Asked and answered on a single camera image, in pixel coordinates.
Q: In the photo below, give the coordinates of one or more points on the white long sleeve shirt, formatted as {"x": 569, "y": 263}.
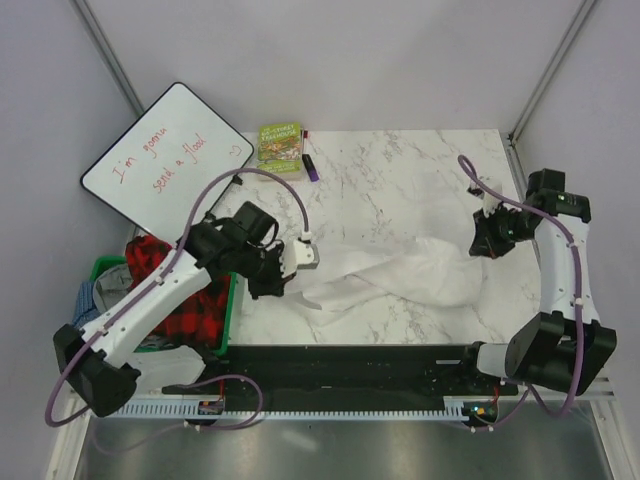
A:
{"x": 428, "y": 271}

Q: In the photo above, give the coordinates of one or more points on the white whiteboard with red writing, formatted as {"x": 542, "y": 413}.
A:
{"x": 156, "y": 170}

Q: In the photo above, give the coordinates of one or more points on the blue checked shirt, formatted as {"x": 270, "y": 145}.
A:
{"x": 86, "y": 309}

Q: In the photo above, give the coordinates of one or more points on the white folded cloth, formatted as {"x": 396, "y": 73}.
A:
{"x": 159, "y": 369}

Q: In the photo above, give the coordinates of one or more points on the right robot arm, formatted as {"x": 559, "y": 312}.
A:
{"x": 564, "y": 346}

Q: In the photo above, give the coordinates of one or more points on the green paperback book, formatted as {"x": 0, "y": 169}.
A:
{"x": 279, "y": 150}

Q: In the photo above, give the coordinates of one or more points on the grey shirt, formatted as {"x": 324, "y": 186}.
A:
{"x": 111, "y": 287}

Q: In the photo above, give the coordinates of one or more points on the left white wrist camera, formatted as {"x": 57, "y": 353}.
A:
{"x": 298, "y": 255}

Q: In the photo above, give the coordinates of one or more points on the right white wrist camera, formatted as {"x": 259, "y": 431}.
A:
{"x": 490, "y": 197}

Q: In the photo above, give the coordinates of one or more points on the white slotted cable duct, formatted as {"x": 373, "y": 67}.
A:
{"x": 197, "y": 408}

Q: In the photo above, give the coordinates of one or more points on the green plastic bin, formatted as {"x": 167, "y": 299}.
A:
{"x": 153, "y": 342}

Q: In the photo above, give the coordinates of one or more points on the red black plaid shirt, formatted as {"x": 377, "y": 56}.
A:
{"x": 200, "y": 320}

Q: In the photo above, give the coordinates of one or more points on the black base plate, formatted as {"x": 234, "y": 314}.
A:
{"x": 346, "y": 376}

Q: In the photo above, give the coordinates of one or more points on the aluminium rail frame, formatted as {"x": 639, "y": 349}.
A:
{"x": 600, "y": 389}

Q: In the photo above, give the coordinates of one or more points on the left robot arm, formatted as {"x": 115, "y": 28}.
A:
{"x": 94, "y": 360}

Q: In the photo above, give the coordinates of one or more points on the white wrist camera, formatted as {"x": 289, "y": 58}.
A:
{"x": 298, "y": 255}
{"x": 490, "y": 197}

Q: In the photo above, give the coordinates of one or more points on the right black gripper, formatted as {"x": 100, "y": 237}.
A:
{"x": 485, "y": 242}

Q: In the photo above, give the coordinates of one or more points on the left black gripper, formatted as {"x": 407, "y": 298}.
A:
{"x": 275, "y": 285}

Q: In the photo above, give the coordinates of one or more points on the purple marker pen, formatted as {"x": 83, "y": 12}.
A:
{"x": 310, "y": 168}

